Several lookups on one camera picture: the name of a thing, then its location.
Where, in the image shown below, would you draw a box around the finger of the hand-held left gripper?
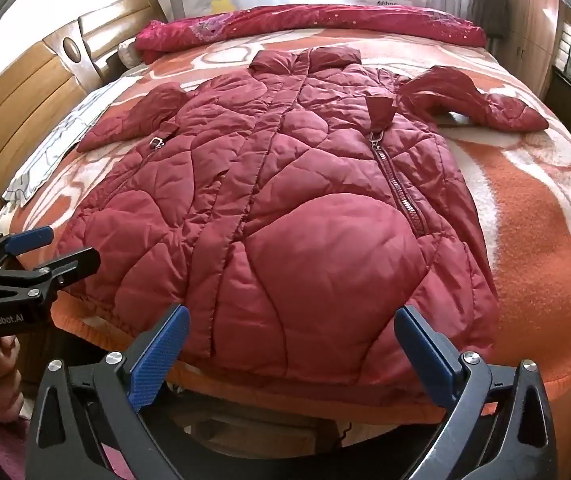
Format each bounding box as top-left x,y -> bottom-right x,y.
0,247 -> 101,301
0,226 -> 55,271

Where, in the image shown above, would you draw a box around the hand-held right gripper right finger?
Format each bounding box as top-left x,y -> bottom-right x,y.
394,305 -> 559,480

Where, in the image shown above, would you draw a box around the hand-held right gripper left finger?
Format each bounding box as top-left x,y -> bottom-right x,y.
24,304 -> 191,480

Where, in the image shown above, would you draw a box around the dark red quilted jacket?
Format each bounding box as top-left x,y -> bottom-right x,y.
68,46 -> 550,403

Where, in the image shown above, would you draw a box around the dark hanging clothes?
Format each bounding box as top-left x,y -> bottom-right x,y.
470,0 -> 509,41

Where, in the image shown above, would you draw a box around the white pillow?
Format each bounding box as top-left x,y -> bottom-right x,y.
3,80 -> 131,206
118,40 -> 142,68

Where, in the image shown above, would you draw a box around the pink cloth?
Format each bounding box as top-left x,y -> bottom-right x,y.
0,412 -> 131,480

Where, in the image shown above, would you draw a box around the wooden headboard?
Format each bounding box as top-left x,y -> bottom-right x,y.
0,0 -> 166,221

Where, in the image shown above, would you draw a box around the orange and white blanket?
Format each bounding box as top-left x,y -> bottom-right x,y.
0,25 -> 571,426

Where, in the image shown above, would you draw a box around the red floral folded quilt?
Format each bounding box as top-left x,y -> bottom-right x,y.
134,4 -> 487,65

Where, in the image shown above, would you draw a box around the wooden wardrobe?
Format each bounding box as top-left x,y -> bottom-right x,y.
508,0 -> 566,101

